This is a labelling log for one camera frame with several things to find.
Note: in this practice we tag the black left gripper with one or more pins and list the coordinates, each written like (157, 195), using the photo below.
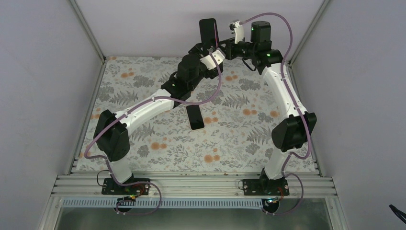
(197, 50)

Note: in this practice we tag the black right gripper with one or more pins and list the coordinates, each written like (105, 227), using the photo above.
(229, 51)

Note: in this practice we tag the black smartphone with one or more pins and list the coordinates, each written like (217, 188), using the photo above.
(195, 117)

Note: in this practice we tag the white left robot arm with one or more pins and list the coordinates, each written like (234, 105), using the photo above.
(113, 129)

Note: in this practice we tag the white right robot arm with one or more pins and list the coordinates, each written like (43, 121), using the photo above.
(296, 123)

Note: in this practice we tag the floral patterned table mat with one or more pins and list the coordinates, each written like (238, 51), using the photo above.
(236, 136)

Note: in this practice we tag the black object at corner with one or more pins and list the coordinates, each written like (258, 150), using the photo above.
(400, 214)

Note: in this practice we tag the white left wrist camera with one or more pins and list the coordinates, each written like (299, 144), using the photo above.
(214, 59)

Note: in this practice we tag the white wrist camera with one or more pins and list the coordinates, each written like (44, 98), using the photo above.
(237, 29)
(214, 59)

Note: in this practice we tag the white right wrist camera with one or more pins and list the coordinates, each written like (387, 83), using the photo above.
(237, 29)

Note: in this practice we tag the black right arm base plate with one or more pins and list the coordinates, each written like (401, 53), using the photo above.
(257, 187)

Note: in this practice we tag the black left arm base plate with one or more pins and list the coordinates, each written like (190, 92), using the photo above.
(111, 188)

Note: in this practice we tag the aluminium front rail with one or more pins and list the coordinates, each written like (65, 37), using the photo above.
(195, 186)

